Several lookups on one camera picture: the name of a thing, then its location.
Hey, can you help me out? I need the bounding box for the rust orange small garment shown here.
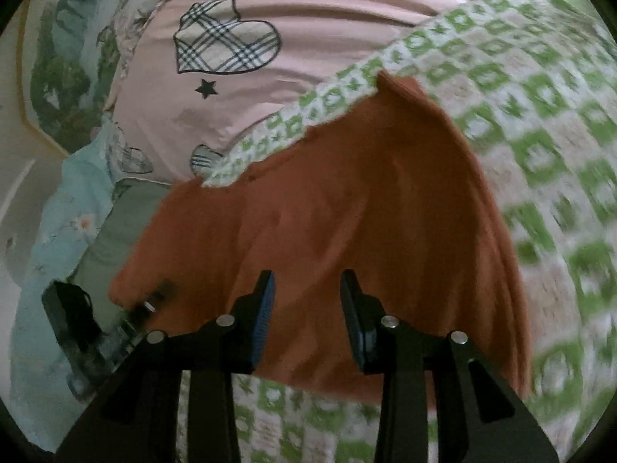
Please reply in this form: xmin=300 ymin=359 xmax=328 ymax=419
xmin=109 ymin=73 xmax=532 ymax=404

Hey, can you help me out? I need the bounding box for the green white checkered blanket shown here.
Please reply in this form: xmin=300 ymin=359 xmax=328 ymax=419
xmin=204 ymin=0 xmax=616 ymax=460

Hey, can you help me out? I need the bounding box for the light blue floral sheet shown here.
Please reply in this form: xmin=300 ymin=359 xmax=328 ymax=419
xmin=7 ymin=120 xmax=115 ymax=451

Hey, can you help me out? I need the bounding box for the sage green pillow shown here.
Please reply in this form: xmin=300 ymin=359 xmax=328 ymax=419
xmin=68 ymin=179 xmax=169 ymax=330

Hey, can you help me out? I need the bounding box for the green leaf pattern fabric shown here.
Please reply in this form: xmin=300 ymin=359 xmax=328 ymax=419
xmin=23 ymin=0 xmax=125 ymax=154

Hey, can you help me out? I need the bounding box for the pink heart pattern quilt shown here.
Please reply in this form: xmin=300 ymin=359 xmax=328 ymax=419
xmin=107 ymin=0 xmax=470 ymax=183

